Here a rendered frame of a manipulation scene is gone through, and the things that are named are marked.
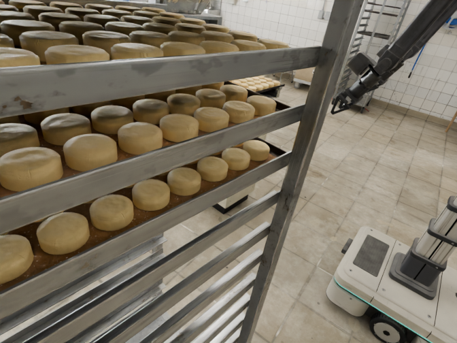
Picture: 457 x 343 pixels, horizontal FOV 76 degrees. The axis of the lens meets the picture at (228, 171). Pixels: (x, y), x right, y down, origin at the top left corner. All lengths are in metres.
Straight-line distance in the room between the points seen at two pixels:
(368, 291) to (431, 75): 4.24
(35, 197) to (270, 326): 1.49
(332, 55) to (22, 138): 0.40
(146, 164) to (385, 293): 1.50
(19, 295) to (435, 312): 1.66
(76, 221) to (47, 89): 0.18
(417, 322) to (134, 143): 1.54
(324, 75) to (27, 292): 0.45
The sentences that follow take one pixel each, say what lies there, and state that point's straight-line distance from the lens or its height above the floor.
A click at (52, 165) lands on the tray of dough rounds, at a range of 0.31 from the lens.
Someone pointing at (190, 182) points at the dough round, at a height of 1.15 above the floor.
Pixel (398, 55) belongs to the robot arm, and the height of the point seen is 1.27.
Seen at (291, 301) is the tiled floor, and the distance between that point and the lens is 1.78.
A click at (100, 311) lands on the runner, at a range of 0.42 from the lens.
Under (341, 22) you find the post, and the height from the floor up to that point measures 1.37.
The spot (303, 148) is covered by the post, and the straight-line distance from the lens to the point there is 0.53.
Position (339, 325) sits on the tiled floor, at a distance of 1.80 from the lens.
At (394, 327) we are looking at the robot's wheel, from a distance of 1.76.
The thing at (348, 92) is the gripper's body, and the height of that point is 1.11.
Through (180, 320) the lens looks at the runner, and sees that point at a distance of 0.59.
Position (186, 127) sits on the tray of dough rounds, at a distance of 0.37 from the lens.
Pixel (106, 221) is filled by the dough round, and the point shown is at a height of 1.15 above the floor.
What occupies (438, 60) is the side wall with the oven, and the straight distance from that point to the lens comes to 5.44.
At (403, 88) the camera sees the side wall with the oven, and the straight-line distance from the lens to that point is 5.52.
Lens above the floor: 1.40
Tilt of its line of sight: 32 degrees down
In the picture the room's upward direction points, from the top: 9 degrees clockwise
